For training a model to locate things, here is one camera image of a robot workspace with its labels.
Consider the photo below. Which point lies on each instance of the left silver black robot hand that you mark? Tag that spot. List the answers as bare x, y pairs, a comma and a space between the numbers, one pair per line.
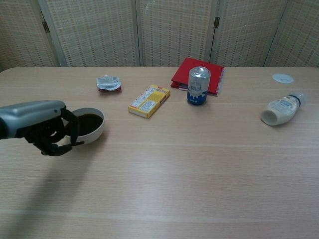
30, 117

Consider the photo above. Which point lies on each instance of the small black spoon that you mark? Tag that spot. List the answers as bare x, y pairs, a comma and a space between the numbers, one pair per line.
79, 143

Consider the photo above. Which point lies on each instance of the white bowl with black inside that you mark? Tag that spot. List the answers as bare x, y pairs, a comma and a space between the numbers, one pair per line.
92, 129

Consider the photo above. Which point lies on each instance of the silver spout pouch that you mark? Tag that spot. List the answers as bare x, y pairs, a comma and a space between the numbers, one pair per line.
108, 83

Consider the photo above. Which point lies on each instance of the woven folding screen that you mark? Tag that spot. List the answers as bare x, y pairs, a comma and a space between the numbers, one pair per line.
99, 32

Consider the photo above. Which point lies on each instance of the yellow cardboard box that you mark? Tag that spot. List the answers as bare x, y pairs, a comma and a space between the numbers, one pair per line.
149, 102

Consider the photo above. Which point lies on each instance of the red spiral notebook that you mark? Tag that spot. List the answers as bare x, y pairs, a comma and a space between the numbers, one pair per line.
182, 72

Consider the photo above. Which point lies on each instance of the blue and silver can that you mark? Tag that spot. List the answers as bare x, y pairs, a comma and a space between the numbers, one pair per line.
198, 87

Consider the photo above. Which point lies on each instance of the cream squeeze bottle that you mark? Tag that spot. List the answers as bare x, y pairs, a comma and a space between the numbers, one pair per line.
280, 109

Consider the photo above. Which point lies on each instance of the white round lid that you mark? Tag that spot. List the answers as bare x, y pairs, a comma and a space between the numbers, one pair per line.
282, 78

